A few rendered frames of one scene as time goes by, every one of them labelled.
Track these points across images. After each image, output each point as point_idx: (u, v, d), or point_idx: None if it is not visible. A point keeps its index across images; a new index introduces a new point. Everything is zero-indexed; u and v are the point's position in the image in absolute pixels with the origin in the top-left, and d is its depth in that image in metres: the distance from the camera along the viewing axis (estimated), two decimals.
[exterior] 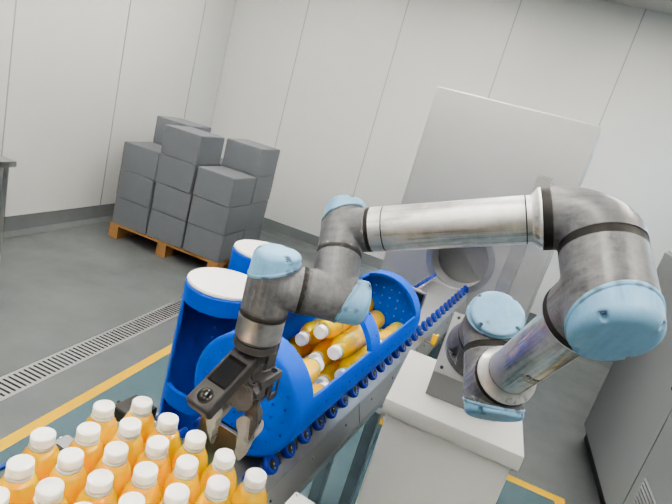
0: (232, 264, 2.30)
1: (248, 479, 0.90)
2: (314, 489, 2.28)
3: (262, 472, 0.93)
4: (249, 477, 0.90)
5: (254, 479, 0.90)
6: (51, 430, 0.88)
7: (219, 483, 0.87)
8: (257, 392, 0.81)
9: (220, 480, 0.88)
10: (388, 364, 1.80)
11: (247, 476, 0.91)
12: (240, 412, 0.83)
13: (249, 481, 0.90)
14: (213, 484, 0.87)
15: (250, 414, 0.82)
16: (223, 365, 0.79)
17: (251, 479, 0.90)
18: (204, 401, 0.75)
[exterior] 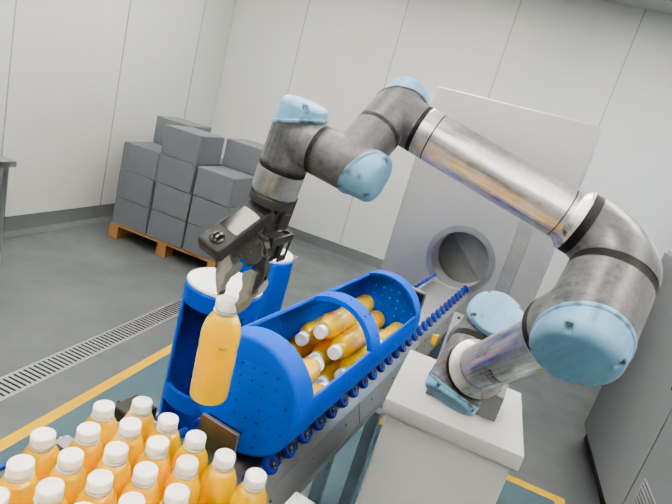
0: None
1: (248, 479, 0.90)
2: (314, 489, 2.28)
3: (262, 472, 0.93)
4: (249, 477, 0.90)
5: (254, 479, 0.90)
6: (51, 430, 0.88)
7: (228, 299, 0.87)
8: (267, 247, 0.81)
9: (229, 298, 0.88)
10: (388, 364, 1.80)
11: (247, 476, 0.91)
12: (248, 266, 0.83)
13: (249, 481, 0.90)
14: (222, 299, 0.87)
15: (257, 268, 0.82)
16: (237, 214, 0.79)
17: (251, 479, 0.90)
18: (215, 242, 0.75)
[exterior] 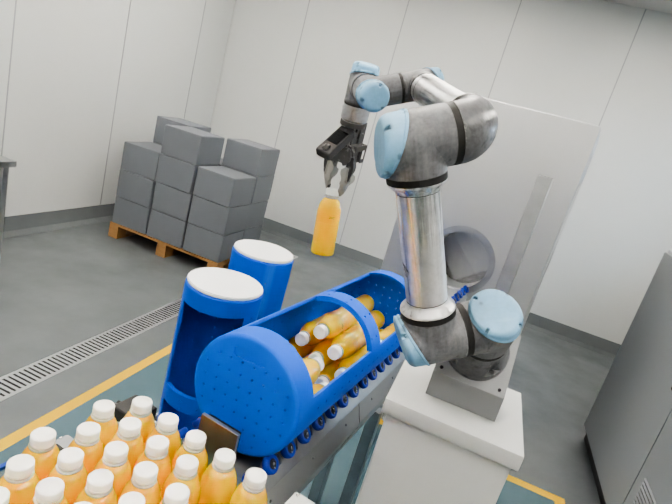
0: (232, 264, 2.30)
1: (248, 479, 0.90)
2: (314, 489, 2.28)
3: (262, 472, 0.93)
4: (249, 477, 0.90)
5: (254, 479, 0.90)
6: (51, 430, 0.88)
7: (333, 189, 1.48)
8: (354, 151, 1.41)
9: (333, 188, 1.48)
10: (388, 364, 1.80)
11: (247, 476, 0.91)
12: (343, 165, 1.43)
13: (249, 481, 0.90)
14: (330, 188, 1.47)
15: (349, 165, 1.42)
16: (335, 134, 1.39)
17: (251, 479, 0.90)
18: (326, 149, 1.35)
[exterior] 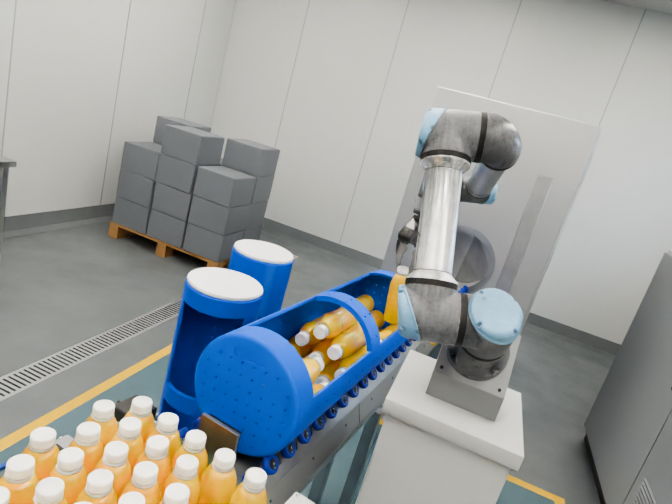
0: (232, 264, 2.30)
1: (248, 479, 0.90)
2: (314, 489, 2.28)
3: (262, 472, 0.93)
4: (249, 477, 0.90)
5: (254, 479, 0.90)
6: (51, 430, 0.88)
7: (403, 267, 1.74)
8: None
9: (403, 267, 1.74)
10: (388, 364, 1.80)
11: (247, 476, 0.91)
12: (415, 247, 1.71)
13: (249, 481, 0.90)
14: (401, 267, 1.73)
15: None
16: (411, 221, 1.68)
17: (251, 479, 0.90)
18: (408, 233, 1.63)
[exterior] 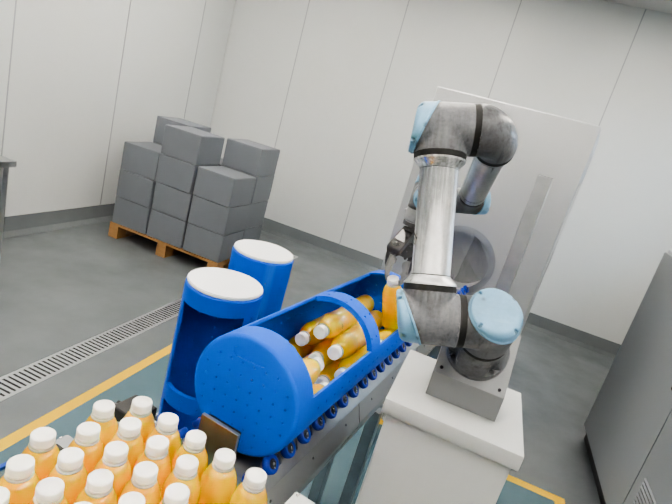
0: (232, 264, 2.30)
1: (248, 479, 0.90)
2: (314, 489, 2.28)
3: (262, 472, 0.93)
4: (249, 477, 0.90)
5: (254, 479, 0.90)
6: (51, 430, 0.88)
7: (393, 278, 1.68)
8: None
9: (393, 277, 1.68)
10: (388, 364, 1.80)
11: (247, 476, 0.91)
12: (405, 259, 1.65)
13: (249, 481, 0.90)
14: (390, 279, 1.67)
15: (411, 259, 1.64)
16: (401, 233, 1.62)
17: (251, 479, 0.90)
18: (396, 246, 1.57)
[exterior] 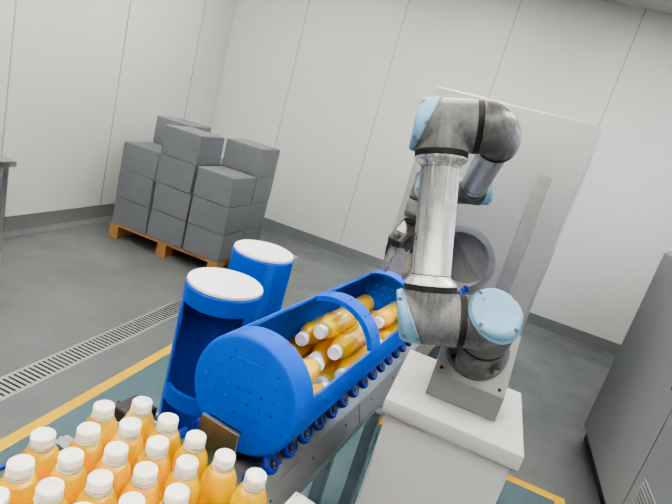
0: (232, 264, 2.30)
1: (248, 479, 0.90)
2: (314, 489, 2.28)
3: (262, 472, 0.93)
4: (249, 477, 0.90)
5: (254, 479, 0.90)
6: (51, 430, 0.88)
7: (377, 323, 1.70)
8: None
9: (377, 322, 1.70)
10: (388, 364, 1.80)
11: (247, 476, 0.91)
12: (406, 251, 1.63)
13: (249, 481, 0.90)
14: None
15: (412, 251, 1.62)
16: (402, 224, 1.59)
17: (251, 479, 0.90)
18: (398, 237, 1.55)
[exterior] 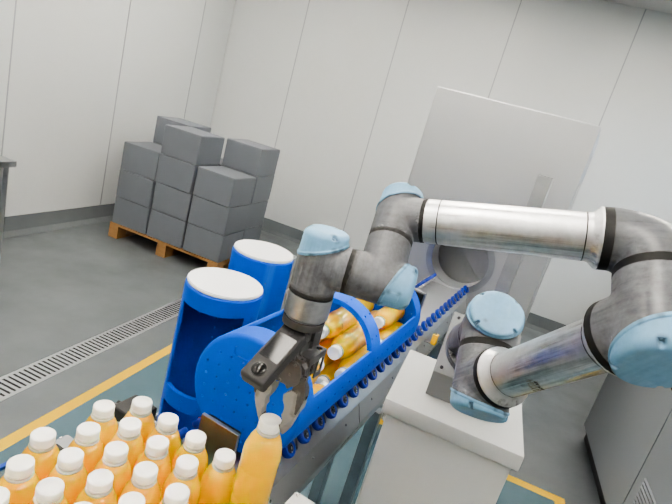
0: (232, 264, 2.30)
1: (263, 423, 0.87)
2: (314, 489, 2.28)
3: (277, 417, 0.90)
4: (264, 421, 0.87)
5: (269, 423, 0.87)
6: (51, 430, 0.88)
7: (377, 323, 1.70)
8: (305, 368, 0.84)
9: (377, 322, 1.70)
10: (388, 364, 1.80)
11: (261, 420, 0.88)
12: (288, 387, 0.86)
13: (264, 425, 0.87)
14: None
15: (298, 389, 0.85)
16: (274, 341, 0.82)
17: (266, 423, 0.87)
18: (258, 374, 0.78)
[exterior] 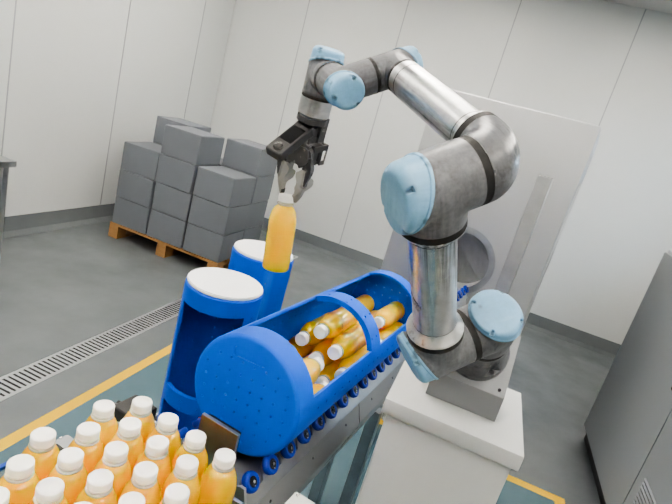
0: (232, 264, 2.30)
1: (280, 194, 1.26)
2: (314, 489, 2.28)
3: (291, 194, 1.28)
4: (281, 194, 1.26)
5: (285, 195, 1.26)
6: (51, 430, 0.88)
7: (377, 323, 1.70)
8: (311, 152, 1.20)
9: (377, 322, 1.70)
10: (388, 364, 1.80)
11: (280, 193, 1.26)
12: (299, 167, 1.23)
13: (281, 196, 1.26)
14: None
15: (306, 168, 1.22)
16: (289, 130, 1.18)
17: (282, 194, 1.26)
18: (277, 148, 1.14)
